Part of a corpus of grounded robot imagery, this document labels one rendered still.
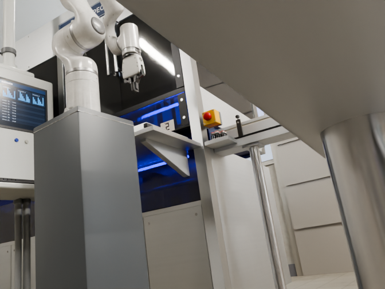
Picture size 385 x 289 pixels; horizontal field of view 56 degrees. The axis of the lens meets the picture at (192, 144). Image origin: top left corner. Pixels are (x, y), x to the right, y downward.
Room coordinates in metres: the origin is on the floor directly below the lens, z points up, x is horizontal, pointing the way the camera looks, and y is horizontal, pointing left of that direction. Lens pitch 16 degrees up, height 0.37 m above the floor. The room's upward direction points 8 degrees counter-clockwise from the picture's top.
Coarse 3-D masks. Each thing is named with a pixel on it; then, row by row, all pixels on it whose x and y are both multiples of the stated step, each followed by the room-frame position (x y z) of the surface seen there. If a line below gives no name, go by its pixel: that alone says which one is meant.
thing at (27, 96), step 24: (0, 72) 1.87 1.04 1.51; (24, 72) 2.00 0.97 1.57; (0, 96) 1.86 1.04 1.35; (24, 96) 1.98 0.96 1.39; (48, 96) 2.12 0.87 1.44; (0, 120) 1.86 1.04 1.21; (24, 120) 1.98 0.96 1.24; (48, 120) 2.11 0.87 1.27; (0, 144) 1.87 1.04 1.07; (24, 144) 1.98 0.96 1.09; (0, 168) 1.87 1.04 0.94; (24, 168) 1.98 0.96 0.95
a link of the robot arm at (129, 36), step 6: (126, 24) 1.45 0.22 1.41; (132, 24) 1.46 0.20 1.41; (120, 30) 1.47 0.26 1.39; (126, 30) 1.45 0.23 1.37; (132, 30) 1.46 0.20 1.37; (120, 36) 1.47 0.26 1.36; (126, 36) 1.45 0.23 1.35; (132, 36) 1.45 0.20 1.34; (138, 36) 1.48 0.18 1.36; (120, 42) 1.47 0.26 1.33; (126, 42) 1.45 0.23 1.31; (132, 42) 1.45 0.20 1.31; (138, 42) 1.48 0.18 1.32; (120, 48) 1.50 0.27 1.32
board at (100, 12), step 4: (96, 4) 2.03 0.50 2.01; (100, 4) 2.01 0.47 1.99; (92, 8) 2.04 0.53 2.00; (96, 8) 2.03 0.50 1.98; (100, 8) 2.01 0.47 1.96; (96, 12) 2.03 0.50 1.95; (100, 12) 2.01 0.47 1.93; (104, 12) 2.00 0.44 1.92; (100, 16) 2.01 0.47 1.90; (68, 20) 2.15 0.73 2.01; (60, 24) 2.19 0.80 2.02; (64, 24) 2.17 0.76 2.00; (60, 28) 2.19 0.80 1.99
